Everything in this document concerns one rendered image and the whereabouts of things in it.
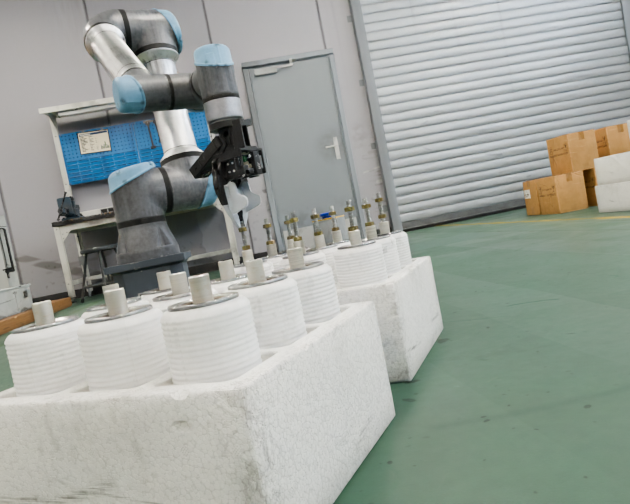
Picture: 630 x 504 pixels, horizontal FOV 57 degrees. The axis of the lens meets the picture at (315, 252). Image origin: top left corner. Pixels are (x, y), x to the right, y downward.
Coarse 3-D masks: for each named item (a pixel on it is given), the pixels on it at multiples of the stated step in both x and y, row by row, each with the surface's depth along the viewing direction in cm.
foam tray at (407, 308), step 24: (408, 264) 128; (336, 288) 112; (360, 288) 105; (384, 288) 103; (408, 288) 112; (432, 288) 134; (384, 312) 103; (408, 312) 109; (432, 312) 130; (384, 336) 104; (408, 336) 106; (432, 336) 126; (408, 360) 104
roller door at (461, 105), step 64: (384, 0) 632; (448, 0) 640; (512, 0) 651; (576, 0) 659; (384, 64) 633; (448, 64) 642; (512, 64) 653; (576, 64) 660; (384, 128) 635; (448, 128) 644; (512, 128) 655; (576, 128) 663; (384, 192) 644; (448, 192) 646; (512, 192) 657
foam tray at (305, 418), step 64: (192, 384) 57; (256, 384) 54; (320, 384) 66; (384, 384) 85; (0, 448) 66; (64, 448) 62; (128, 448) 58; (192, 448) 55; (256, 448) 52; (320, 448) 64
